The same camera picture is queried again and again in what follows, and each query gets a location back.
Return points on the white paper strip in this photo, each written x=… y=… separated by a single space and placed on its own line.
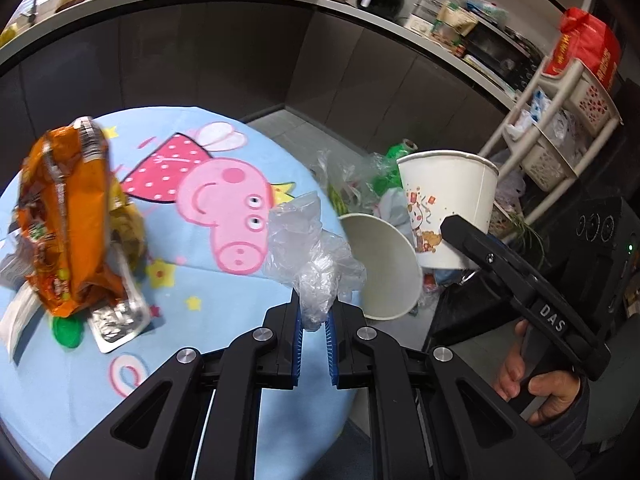
x=20 y=315

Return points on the green onions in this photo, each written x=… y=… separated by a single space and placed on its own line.
x=525 y=230

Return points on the blue white packet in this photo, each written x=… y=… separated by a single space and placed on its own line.
x=542 y=105

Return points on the beige plastic basket rack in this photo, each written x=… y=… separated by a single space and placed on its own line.
x=540 y=160

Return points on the black microwave oven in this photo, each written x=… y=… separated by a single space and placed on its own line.
x=500 y=55

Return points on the silver foil blister pack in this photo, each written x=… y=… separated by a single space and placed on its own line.
x=117 y=325

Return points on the grey kitchen counter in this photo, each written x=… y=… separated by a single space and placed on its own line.
x=250 y=35

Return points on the white blue plastic bag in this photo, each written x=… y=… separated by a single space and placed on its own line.
x=392 y=205

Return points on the clear plastic wrap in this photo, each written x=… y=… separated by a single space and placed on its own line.
x=310 y=250

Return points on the blue cartoon pig blanket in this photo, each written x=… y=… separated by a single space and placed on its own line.
x=75 y=400

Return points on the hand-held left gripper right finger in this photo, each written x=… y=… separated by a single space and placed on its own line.
x=330 y=350

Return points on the white steamer appliance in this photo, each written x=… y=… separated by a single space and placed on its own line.
x=420 y=15

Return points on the red gift bag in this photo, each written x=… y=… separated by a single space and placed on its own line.
x=590 y=45

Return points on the yellow snack bag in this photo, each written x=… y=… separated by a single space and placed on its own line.
x=129 y=225

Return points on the green plastic bottle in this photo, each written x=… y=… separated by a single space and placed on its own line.
x=397 y=155

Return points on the plain white paper bucket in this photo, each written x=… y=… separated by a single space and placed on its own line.
x=380 y=260

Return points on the clear plastic bags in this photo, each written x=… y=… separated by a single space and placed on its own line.
x=350 y=180

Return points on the printed white paper cup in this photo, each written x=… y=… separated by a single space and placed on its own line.
x=450 y=195

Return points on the green bottle cap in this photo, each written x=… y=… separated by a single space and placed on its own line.
x=67 y=334

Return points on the person's right forearm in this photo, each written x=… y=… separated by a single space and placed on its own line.
x=575 y=440

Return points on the person's right hand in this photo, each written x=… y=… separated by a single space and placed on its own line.
x=555 y=395

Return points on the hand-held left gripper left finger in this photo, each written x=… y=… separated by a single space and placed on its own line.
x=298 y=345

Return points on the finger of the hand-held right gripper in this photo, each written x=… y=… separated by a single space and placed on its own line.
x=467 y=240

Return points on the green beige food packet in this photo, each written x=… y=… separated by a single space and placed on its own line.
x=452 y=22

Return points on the white crumpled wrapper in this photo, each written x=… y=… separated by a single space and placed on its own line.
x=12 y=265

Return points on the orange snack bag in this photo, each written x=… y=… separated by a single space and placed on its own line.
x=70 y=220

